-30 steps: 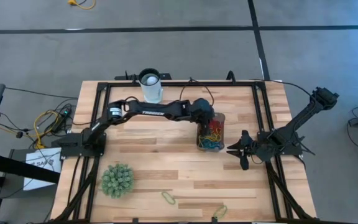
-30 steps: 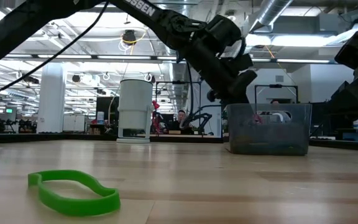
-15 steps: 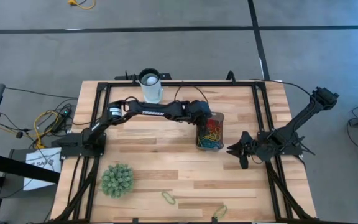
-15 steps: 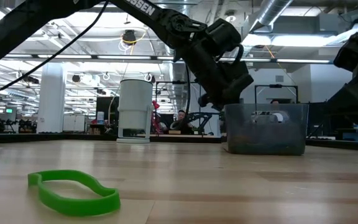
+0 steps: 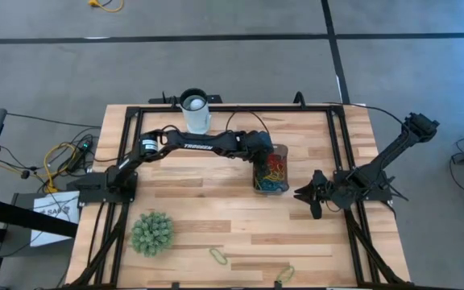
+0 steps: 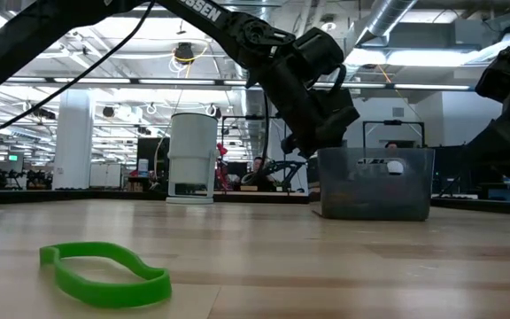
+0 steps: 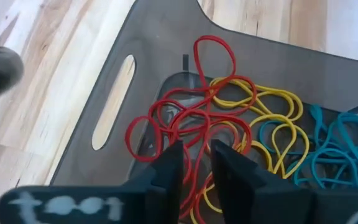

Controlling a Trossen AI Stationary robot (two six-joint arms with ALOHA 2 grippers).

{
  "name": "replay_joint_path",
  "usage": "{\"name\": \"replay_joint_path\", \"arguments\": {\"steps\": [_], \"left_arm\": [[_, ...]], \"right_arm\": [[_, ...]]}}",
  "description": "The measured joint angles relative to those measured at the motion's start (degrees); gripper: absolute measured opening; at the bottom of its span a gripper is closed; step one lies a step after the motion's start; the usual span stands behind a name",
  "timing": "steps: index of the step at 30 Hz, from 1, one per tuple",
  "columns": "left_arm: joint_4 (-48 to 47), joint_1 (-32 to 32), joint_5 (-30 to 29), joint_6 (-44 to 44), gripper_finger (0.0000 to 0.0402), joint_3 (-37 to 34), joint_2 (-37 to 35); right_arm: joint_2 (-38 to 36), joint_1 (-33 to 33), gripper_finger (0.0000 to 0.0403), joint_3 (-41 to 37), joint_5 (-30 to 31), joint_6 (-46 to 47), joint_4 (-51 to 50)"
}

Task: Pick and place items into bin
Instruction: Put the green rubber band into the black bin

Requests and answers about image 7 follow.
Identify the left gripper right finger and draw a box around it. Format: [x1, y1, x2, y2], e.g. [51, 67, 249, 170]
[209, 139, 317, 224]

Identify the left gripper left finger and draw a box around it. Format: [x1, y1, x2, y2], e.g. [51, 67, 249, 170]
[124, 139, 185, 224]

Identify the yellow rubber band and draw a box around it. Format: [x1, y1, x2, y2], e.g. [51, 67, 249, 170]
[190, 182, 224, 224]
[234, 139, 275, 174]
[209, 77, 305, 123]
[234, 113, 311, 180]

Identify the red rubber band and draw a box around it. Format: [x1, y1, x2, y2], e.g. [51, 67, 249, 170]
[147, 86, 254, 156]
[124, 114, 163, 163]
[193, 34, 258, 116]
[178, 124, 254, 224]

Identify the blue rubber band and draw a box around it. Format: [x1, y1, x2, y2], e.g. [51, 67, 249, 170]
[309, 104, 358, 187]
[334, 111, 358, 175]
[258, 119, 295, 155]
[292, 147, 358, 189]
[293, 155, 358, 190]

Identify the transparent grey plastic bin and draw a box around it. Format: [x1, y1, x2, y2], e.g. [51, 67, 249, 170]
[50, 0, 358, 224]

